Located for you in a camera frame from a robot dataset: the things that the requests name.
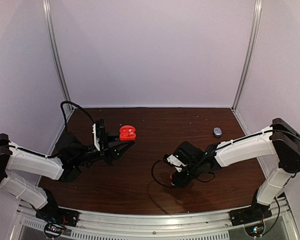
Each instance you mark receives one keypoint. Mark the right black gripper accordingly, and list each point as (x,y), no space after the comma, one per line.
(182,182)

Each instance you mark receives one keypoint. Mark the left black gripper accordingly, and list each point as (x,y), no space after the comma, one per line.
(104,144)

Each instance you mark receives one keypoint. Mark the red earbud charging case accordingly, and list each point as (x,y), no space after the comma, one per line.
(127,133)

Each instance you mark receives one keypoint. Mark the grey oval puck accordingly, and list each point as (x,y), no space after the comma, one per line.
(217,132)

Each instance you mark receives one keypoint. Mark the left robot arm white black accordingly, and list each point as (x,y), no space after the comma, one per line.
(64,166)

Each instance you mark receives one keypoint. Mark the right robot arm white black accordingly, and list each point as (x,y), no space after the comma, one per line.
(278,139)

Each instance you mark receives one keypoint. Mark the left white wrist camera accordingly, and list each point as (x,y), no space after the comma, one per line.
(95,138)

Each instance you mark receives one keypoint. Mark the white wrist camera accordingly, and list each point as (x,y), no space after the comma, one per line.
(175,162)
(95,138)

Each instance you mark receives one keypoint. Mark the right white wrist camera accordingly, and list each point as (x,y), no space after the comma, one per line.
(175,162)

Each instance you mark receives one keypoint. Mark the front aluminium rail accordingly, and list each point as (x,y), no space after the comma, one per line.
(213,225)

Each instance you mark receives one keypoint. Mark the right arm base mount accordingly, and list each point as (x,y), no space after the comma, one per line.
(252,218)

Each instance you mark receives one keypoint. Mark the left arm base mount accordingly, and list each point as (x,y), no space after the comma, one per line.
(57,218)

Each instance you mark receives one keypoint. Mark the left aluminium frame post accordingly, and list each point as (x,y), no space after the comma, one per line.
(54,49)

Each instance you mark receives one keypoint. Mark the aluminium frame post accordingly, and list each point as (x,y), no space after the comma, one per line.
(54,49)
(254,32)

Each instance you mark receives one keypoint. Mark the right aluminium frame post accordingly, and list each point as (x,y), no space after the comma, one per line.
(254,32)

